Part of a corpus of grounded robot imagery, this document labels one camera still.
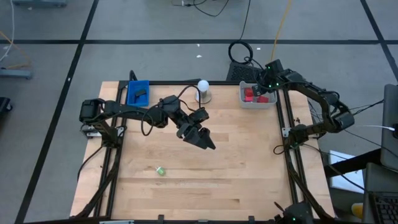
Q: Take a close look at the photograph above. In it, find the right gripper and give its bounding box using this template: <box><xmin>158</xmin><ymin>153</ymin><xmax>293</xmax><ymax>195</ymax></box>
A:
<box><xmin>261</xmin><ymin>59</ymin><xmax>295</xmax><ymax>95</ymax></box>

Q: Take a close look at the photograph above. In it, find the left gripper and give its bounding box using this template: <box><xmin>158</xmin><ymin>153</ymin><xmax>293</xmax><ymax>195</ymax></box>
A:
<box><xmin>175</xmin><ymin>107</ymin><xmax>216</xmax><ymax>151</ymax></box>

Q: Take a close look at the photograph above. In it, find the grey plastic bin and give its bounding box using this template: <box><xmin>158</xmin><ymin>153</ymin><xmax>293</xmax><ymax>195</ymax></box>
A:
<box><xmin>238</xmin><ymin>81</ymin><xmax>279</xmax><ymax>110</ymax></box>

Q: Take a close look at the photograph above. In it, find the black perforated panel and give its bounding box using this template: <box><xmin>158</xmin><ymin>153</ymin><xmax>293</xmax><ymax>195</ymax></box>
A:
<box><xmin>226</xmin><ymin>61</ymin><xmax>268</xmax><ymax>83</ymax></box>

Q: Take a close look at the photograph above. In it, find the white bulb lamp wooden base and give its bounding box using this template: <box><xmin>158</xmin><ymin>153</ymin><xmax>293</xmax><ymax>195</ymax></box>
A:
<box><xmin>194</xmin><ymin>79</ymin><xmax>213</xmax><ymax>105</ymax></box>

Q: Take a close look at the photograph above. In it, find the blue plastic bin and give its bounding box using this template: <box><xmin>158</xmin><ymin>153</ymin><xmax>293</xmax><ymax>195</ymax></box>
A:
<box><xmin>126</xmin><ymin>80</ymin><xmax>150</xmax><ymax>108</ymax></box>

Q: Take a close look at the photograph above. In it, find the yellow object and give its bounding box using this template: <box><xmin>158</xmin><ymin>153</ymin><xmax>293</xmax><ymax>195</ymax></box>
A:
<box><xmin>351</xmin><ymin>202</ymin><xmax>364</xmax><ymax>219</ymax></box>

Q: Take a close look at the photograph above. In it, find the black keyboard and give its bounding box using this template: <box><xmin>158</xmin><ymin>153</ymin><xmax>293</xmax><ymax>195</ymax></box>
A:
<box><xmin>369</xmin><ymin>192</ymin><xmax>398</xmax><ymax>224</ymax></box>

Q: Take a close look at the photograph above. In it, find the grey cart base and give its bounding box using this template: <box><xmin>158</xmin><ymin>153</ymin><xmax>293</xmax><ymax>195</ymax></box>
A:
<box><xmin>0</xmin><ymin>68</ymin><xmax>34</xmax><ymax>80</ymax></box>
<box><xmin>12</xmin><ymin>0</ymin><xmax>68</xmax><ymax>8</ymax></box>

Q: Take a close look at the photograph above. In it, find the black caster wheel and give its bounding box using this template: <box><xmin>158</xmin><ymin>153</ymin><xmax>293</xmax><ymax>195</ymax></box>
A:
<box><xmin>0</xmin><ymin>96</ymin><xmax>13</xmax><ymax>114</ymax></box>

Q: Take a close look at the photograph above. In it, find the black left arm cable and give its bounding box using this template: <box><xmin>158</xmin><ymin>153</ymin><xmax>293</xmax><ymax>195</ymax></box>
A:
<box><xmin>141</xmin><ymin>85</ymin><xmax>201</xmax><ymax>137</ymax></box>

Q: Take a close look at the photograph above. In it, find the yellow hanging cable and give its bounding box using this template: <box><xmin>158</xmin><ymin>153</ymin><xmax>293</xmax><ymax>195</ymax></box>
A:
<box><xmin>268</xmin><ymin>0</ymin><xmax>293</xmax><ymax>63</ymax></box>

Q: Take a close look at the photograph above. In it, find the black aluminium table frame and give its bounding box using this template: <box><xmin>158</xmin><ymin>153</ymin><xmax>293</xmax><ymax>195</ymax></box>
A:
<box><xmin>70</xmin><ymin>70</ymin><xmax>335</xmax><ymax>222</ymax></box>

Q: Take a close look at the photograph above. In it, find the black coiled floor cable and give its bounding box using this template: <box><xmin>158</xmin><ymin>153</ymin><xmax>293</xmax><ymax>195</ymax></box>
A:
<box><xmin>228</xmin><ymin>0</ymin><xmax>254</xmax><ymax>65</ymax></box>

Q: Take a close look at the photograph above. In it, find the white charging cable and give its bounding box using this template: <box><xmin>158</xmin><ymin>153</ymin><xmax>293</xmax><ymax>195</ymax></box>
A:
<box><xmin>356</xmin><ymin>123</ymin><xmax>396</xmax><ymax>131</ymax></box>

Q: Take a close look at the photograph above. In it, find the black arm base cable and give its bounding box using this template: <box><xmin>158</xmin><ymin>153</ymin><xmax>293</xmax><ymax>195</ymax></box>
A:
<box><xmin>76</xmin><ymin>144</ymin><xmax>105</xmax><ymax>182</ymax></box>

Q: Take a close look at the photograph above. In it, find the white floor cable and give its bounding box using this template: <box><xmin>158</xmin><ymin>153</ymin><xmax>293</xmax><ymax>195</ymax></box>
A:
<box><xmin>0</xmin><ymin>0</ymin><xmax>16</xmax><ymax>63</ymax></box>

